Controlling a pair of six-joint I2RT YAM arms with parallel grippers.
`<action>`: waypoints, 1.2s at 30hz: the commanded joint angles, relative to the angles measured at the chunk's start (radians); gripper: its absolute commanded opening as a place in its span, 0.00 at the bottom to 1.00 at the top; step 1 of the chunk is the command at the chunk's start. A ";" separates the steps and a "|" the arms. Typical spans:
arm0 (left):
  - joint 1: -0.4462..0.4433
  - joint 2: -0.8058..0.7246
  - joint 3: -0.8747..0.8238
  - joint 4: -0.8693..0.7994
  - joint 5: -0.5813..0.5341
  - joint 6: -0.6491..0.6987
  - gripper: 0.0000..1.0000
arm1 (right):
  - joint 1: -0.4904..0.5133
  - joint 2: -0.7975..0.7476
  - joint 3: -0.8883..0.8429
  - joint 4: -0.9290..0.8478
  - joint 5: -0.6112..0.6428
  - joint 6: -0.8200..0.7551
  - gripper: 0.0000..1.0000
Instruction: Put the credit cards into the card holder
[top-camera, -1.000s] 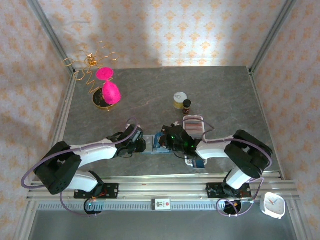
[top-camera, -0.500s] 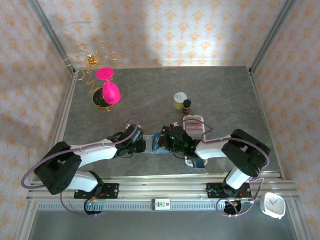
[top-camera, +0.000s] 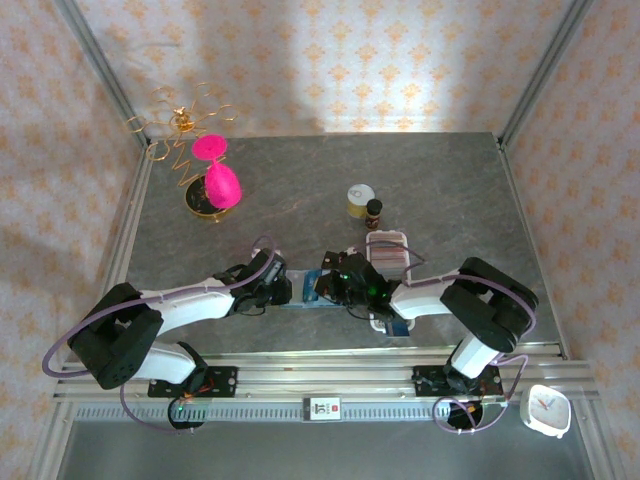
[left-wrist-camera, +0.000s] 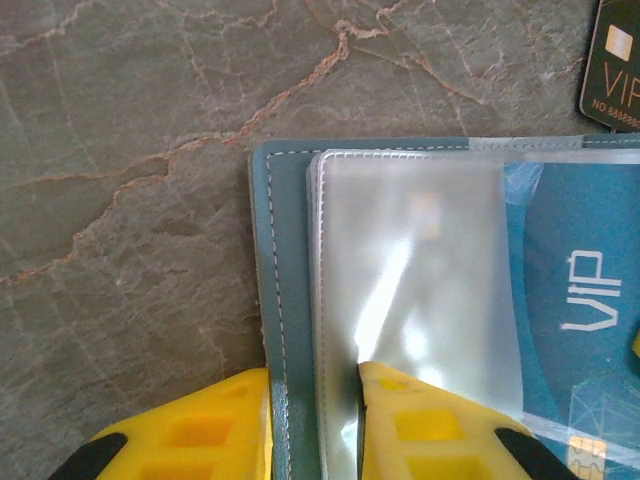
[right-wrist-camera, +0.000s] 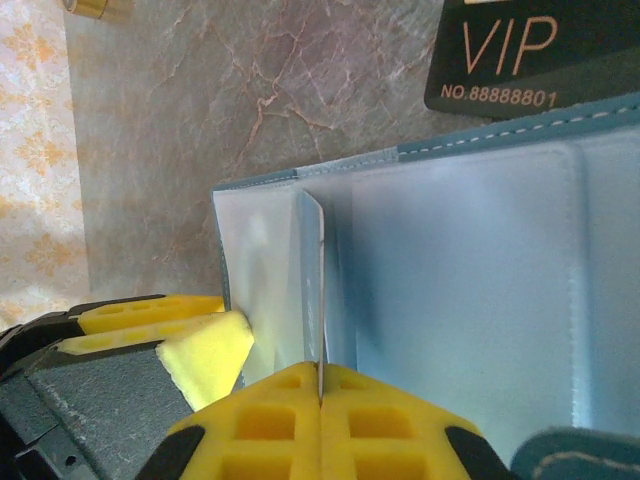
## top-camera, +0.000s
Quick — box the blue leather card holder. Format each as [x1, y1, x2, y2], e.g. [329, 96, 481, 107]
[280, 268, 346, 310]

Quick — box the white plastic card basket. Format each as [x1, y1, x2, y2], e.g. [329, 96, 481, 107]
[364, 228, 417, 337]

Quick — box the stack of colourful cards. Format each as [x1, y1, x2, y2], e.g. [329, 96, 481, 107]
[368, 232, 407, 274]

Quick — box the small black-capped spice bottle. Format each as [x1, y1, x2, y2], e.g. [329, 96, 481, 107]
[364, 198, 384, 230]

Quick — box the yellow tin can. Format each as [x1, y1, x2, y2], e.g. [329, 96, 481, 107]
[346, 183, 377, 220]

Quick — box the white number label tag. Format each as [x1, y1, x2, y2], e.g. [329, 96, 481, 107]
[302, 395, 343, 423]

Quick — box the white alarm clock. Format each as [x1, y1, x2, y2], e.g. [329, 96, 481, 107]
[519, 383, 573, 440]

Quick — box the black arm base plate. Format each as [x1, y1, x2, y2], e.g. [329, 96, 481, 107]
[149, 366, 239, 400]
[412, 366, 504, 401]

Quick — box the gold wire glass rack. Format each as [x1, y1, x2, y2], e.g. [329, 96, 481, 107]
[124, 81, 240, 225]

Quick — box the grey slotted cable duct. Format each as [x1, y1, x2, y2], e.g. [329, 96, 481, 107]
[74, 401, 526, 425]

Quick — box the aluminium table side rail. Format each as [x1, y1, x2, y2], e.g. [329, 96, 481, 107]
[92, 142, 156, 336]
[495, 133, 619, 480]

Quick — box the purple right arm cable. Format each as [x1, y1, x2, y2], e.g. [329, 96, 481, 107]
[344, 239, 539, 435]

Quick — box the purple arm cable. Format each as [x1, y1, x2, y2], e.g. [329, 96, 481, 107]
[42, 234, 279, 435]
[344, 239, 539, 435]

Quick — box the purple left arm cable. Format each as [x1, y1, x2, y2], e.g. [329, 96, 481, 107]
[42, 234, 279, 435]

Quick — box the aluminium frame post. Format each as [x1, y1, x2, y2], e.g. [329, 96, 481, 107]
[52, 0, 154, 149]
[497, 0, 596, 151]

